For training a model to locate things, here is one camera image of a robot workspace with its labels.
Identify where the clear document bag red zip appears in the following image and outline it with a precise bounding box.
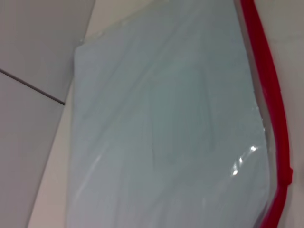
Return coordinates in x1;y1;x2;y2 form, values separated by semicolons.
66;0;294;228

